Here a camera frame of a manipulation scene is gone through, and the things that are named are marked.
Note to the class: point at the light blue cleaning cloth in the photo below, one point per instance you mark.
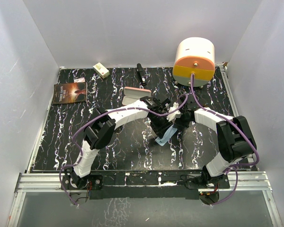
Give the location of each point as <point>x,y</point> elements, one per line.
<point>167,135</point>

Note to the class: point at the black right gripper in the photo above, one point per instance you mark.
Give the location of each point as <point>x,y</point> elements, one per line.
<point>178,123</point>

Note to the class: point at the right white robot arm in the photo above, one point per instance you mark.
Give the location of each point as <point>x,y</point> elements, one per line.
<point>235,140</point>

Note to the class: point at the dark book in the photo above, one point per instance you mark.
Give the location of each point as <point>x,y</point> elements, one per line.
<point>69,93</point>

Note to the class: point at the round drawer cabinet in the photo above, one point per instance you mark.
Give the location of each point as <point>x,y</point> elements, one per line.
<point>195,55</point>

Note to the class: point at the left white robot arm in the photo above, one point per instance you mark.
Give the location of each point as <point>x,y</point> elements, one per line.
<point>98,133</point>

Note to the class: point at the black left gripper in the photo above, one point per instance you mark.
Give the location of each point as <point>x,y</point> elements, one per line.
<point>160,130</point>

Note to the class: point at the small cream box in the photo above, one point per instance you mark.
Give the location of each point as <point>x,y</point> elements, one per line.
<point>102,71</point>

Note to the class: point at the pink glasses case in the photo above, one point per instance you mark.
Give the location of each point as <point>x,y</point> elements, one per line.
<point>132,94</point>

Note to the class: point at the small pink card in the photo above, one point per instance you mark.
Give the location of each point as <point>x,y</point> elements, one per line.
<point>79,80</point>

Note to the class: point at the black marker pen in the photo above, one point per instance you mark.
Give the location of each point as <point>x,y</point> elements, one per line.
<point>141,74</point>

